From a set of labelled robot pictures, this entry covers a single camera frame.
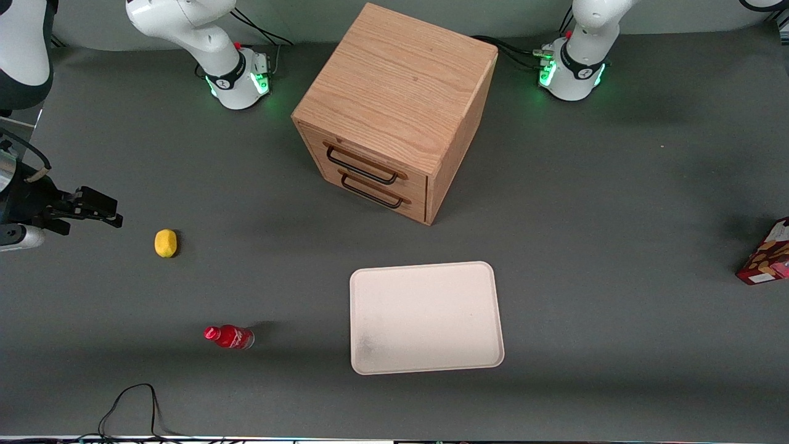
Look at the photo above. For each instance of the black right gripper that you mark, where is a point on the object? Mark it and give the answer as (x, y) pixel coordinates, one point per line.
(28, 199)

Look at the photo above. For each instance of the red cookie box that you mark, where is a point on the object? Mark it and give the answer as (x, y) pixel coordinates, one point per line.
(767, 259)

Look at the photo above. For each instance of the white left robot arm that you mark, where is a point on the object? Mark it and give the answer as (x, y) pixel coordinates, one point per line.
(579, 80)

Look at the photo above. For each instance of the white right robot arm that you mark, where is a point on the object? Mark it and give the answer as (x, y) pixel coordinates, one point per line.
(185, 24)

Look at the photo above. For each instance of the beige plastic tray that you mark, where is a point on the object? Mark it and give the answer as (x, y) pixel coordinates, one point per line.
(425, 317)

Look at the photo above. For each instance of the yellow lemon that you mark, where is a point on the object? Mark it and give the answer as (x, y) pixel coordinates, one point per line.
(165, 243)

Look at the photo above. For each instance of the red cola bottle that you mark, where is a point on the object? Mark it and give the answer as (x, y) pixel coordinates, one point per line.
(231, 337)

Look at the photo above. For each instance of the wooden drawer front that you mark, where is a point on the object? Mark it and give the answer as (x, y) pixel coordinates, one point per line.
(414, 182)
(416, 206)

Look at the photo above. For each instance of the wooden drawer cabinet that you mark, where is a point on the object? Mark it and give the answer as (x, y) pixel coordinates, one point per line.
(400, 80)

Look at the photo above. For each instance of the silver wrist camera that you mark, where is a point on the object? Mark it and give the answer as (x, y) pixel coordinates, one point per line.
(18, 239)

